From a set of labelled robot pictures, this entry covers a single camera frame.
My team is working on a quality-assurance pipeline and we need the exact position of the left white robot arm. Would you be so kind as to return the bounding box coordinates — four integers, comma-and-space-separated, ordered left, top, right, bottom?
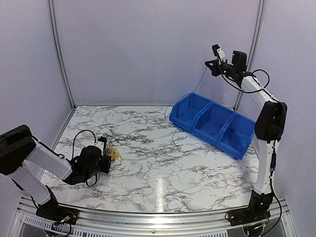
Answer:
0, 125, 111, 220

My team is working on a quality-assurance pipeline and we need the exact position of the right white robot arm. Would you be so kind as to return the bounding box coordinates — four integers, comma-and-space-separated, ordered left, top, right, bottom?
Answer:
205, 44, 287, 221

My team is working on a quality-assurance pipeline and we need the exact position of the blue three-compartment bin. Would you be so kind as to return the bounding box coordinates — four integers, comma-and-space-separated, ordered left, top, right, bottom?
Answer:
169, 93, 255, 160

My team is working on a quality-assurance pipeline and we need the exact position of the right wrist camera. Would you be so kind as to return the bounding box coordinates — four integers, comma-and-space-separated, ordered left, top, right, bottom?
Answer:
212, 44, 227, 64

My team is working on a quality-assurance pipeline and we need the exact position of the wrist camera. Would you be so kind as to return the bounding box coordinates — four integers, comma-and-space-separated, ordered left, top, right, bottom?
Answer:
212, 44, 227, 64
94, 136, 107, 152

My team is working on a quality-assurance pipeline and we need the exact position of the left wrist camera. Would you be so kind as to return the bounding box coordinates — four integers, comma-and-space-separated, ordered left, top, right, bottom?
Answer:
94, 136, 107, 152

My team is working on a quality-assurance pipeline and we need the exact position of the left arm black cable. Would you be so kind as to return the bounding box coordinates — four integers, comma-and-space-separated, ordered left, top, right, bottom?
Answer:
56, 130, 99, 187

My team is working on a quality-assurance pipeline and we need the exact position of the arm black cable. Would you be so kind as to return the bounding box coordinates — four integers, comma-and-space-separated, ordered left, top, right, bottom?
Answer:
56, 130, 99, 187
219, 69, 282, 224

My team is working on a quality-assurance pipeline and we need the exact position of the right aluminium frame post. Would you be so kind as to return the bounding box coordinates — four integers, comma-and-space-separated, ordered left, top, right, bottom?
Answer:
233, 0, 265, 112

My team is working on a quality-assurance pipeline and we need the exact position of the aluminium frame post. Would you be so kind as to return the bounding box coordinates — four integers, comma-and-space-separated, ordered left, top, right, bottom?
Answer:
233, 0, 265, 112
47, 0, 76, 110

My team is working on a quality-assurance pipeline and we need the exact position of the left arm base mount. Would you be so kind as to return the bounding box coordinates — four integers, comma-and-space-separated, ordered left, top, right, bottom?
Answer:
36, 202, 79, 225

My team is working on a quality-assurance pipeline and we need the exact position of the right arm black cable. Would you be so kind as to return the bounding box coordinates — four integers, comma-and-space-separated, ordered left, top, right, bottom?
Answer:
219, 69, 282, 224

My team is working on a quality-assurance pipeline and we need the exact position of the aluminium front rail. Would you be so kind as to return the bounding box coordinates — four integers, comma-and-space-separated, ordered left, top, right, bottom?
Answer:
9, 196, 297, 237

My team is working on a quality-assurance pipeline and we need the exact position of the left aluminium frame post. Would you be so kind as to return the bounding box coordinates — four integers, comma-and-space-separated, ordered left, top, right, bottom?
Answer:
47, 0, 76, 110

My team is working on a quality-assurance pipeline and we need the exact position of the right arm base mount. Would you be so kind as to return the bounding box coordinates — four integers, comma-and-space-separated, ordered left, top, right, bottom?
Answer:
225, 207, 271, 226

